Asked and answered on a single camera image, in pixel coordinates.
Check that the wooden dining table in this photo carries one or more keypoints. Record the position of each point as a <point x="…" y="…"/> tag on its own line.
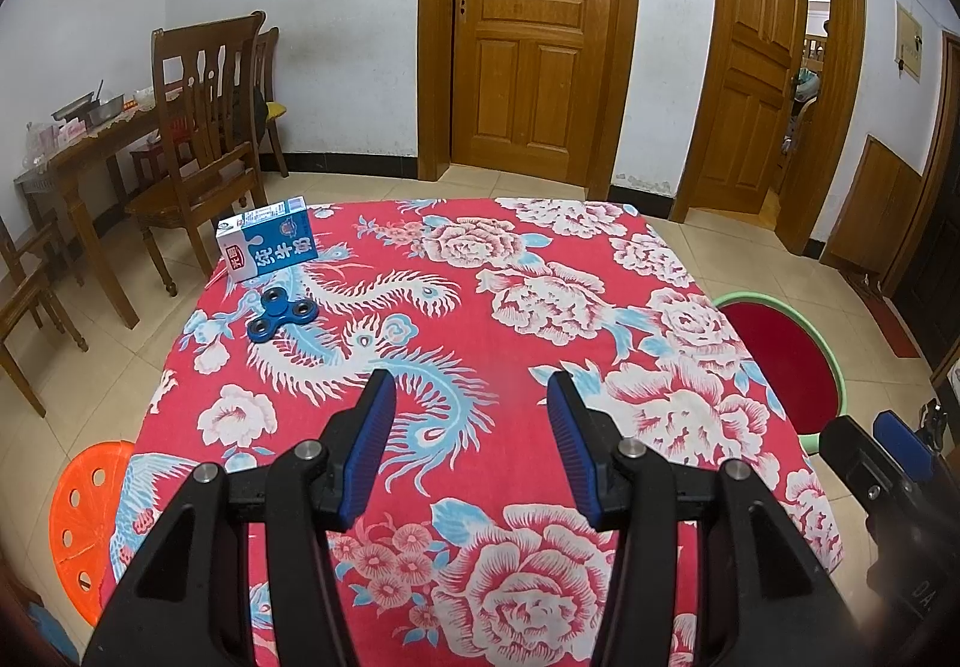
<point x="82" y="149"/>

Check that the red floral tablecloth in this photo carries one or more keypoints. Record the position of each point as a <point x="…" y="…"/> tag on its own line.
<point x="465" y="337"/>

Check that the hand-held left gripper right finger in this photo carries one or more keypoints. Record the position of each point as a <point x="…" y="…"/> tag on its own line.
<point x="574" y="449"/>

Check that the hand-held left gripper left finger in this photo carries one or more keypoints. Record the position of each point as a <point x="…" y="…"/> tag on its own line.
<point x="371" y="442"/>

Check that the dark entrance door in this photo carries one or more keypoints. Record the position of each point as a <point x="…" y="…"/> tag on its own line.
<point x="937" y="247"/>

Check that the orange plastic stool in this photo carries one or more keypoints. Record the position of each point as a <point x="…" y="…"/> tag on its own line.
<point x="86" y="517"/>

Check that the blue and white milk carton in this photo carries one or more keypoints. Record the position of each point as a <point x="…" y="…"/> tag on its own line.
<point x="274" y="243"/>

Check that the red doormat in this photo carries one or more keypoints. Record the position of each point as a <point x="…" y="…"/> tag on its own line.
<point x="892" y="322"/>

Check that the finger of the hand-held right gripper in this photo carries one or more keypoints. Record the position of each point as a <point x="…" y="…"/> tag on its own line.
<point x="904" y="446"/>
<point x="855" y="457"/>

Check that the open wooden door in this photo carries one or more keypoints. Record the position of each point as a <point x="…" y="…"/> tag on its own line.
<point x="757" y="74"/>

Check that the yellow seat cushion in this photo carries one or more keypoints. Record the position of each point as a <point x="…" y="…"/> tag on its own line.
<point x="275" y="110"/>

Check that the red green-rimmed stool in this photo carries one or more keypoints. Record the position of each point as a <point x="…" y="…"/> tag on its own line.
<point x="780" y="367"/>

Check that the metal tray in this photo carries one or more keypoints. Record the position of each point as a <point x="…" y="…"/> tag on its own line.
<point x="97" y="108"/>

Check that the clear plastic bag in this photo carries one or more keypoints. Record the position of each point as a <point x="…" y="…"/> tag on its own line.
<point x="52" y="138"/>

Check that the blue fidget spinner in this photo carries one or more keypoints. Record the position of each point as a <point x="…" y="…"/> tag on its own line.
<point x="283" y="314"/>

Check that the tall wooden chair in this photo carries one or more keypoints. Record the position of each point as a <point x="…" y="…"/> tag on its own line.
<point x="202" y="112"/>

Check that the beige wall panel box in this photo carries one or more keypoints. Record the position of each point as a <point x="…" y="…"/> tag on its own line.
<point x="909" y="40"/>

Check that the closed wooden door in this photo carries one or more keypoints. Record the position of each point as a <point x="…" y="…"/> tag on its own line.
<point x="532" y="51"/>

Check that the black metal object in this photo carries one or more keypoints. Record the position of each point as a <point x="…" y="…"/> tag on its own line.
<point x="934" y="423"/>

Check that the white bowl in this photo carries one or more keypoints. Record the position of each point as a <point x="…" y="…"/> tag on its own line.
<point x="144" y="97"/>

